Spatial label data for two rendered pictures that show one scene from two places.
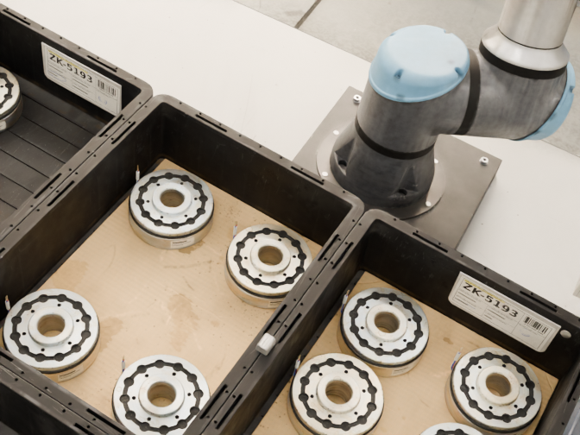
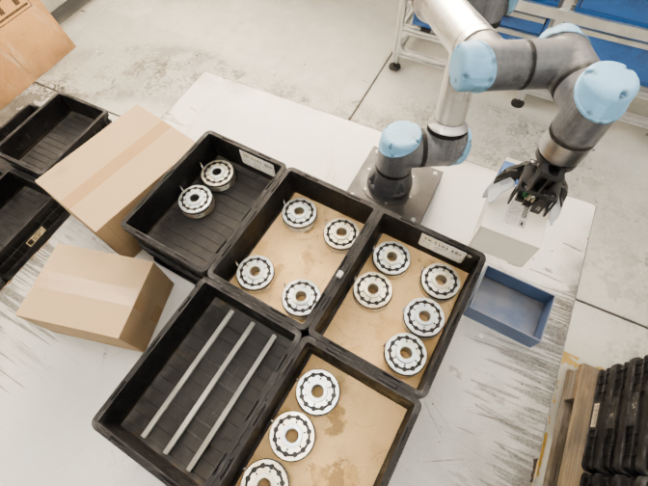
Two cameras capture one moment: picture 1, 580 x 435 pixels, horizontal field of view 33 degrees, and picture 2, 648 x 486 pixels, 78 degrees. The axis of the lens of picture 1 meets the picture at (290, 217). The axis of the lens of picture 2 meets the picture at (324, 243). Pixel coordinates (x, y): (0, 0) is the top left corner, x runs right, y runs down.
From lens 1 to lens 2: 14 cm
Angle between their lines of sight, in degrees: 12
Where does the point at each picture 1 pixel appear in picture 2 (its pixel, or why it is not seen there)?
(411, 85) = (396, 149)
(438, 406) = (416, 289)
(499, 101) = (437, 151)
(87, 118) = (262, 177)
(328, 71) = (364, 138)
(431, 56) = (405, 135)
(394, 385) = (397, 282)
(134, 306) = (287, 258)
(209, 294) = (317, 250)
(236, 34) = (324, 126)
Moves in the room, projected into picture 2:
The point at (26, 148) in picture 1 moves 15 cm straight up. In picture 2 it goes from (239, 194) to (227, 163)
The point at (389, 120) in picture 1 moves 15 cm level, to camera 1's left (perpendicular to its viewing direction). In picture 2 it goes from (389, 165) to (338, 160)
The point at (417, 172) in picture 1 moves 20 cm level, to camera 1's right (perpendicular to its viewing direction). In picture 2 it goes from (404, 184) to (469, 191)
